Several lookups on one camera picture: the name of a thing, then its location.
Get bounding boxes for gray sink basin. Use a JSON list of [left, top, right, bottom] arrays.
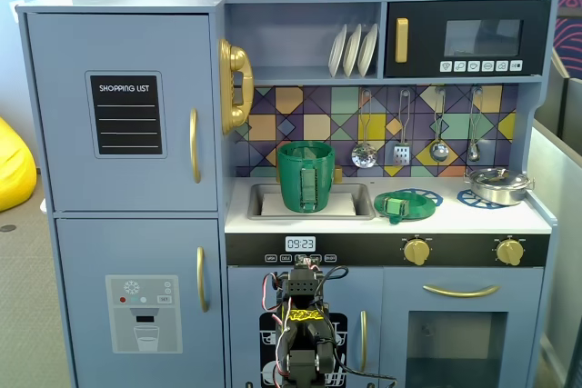
[[246, 182, 376, 221]]

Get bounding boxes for black microwave door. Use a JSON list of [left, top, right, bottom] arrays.
[[384, 0, 552, 79]]

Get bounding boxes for yellow bean bag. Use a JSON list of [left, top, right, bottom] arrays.
[[0, 115, 37, 213]]

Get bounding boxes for white plate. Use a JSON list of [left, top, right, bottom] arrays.
[[356, 23, 379, 78], [341, 23, 364, 78], [327, 24, 349, 78]]

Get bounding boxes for black cable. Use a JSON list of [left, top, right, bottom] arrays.
[[320, 266, 397, 388]]

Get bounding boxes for gold fridge handle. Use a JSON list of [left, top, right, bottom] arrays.
[[188, 107, 202, 184]]

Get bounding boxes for silver pot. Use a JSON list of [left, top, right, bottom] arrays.
[[463, 173, 536, 206]]

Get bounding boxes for gold stove knob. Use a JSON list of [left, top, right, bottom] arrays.
[[494, 236, 526, 266], [402, 236, 432, 266]]

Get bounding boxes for silver skimmer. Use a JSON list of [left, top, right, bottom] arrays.
[[350, 89, 379, 169]]

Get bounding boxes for gray office partition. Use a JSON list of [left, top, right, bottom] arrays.
[[529, 126, 582, 388]]

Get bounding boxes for silver slotted spatula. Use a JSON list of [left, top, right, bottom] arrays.
[[392, 89, 413, 167]]

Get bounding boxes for gold dishwasher handle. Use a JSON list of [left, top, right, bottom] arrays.
[[359, 310, 368, 373]]

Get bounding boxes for silver spoon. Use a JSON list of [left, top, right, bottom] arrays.
[[467, 85, 484, 163]]

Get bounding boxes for gold oven handle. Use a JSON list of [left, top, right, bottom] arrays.
[[422, 284, 501, 299]]

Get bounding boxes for red white servo wires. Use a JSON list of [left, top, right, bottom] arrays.
[[261, 271, 292, 316]]

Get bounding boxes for gray water dispenser sticker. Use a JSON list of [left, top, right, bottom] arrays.
[[105, 274, 184, 355]]

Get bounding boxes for blue freezer door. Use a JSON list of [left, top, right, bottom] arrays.
[[55, 218, 224, 388]]

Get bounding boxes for blue dishwasher door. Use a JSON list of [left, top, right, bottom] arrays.
[[226, 266, 385, 388]]

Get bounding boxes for green round lid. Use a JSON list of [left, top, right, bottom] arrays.
[[373, 190, 437, 225]]

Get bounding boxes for blue fridge door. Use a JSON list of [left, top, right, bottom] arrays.
[[25, 13, 219, 213]]

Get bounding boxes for gold toy phone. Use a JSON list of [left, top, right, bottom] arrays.
[[217, 37, 256, 135]]

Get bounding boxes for blue oven door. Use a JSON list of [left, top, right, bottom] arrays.
[[383, 267, 545, 388]]

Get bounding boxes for gold freezer handle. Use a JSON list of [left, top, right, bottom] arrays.
[[196, 245, 210, 314]]

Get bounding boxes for black shopping list board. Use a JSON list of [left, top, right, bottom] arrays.
[[85, 70, 168, 160]]

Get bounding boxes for green container with handle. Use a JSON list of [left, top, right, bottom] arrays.
[[276, 141, 336, 214]]

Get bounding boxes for silver ladle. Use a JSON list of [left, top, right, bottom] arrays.
[[429, 86, 450, 163]]

